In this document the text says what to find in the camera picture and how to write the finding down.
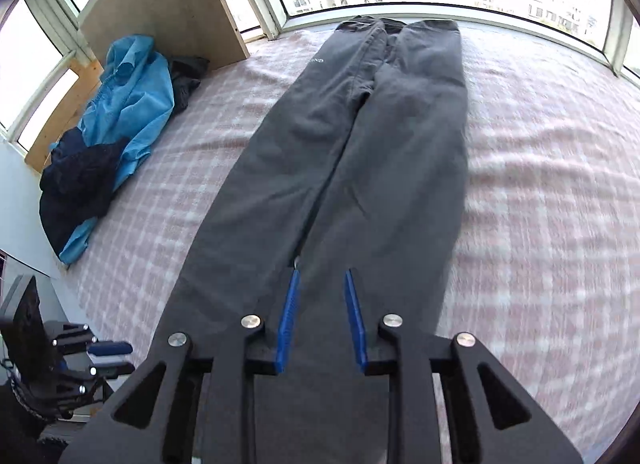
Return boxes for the white window frame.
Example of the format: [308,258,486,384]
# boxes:
[0,0,640,145]

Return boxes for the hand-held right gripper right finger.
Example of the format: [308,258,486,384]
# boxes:
[342,269,585,464]

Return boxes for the navy garment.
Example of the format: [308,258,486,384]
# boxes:
[39,126,132,256]

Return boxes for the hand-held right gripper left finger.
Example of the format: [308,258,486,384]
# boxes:
[57,268,302,464]

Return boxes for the blue striped jacket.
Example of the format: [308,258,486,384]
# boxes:
[57,34,176,265]

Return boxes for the pink plaid blanket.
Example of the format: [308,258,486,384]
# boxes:
[60,19,640,450]

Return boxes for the light wooden board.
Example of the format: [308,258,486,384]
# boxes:
[77,0,251,65]

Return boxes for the black garment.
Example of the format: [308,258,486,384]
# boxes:
[167,55,211,115]

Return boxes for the dark grey pants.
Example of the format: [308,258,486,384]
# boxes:
[145,15,469,464]

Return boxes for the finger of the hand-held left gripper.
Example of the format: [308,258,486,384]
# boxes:
[50,364,137,420]
[51,323,133,357]

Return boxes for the pine slat panel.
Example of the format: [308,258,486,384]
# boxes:
[24,56,103,175]

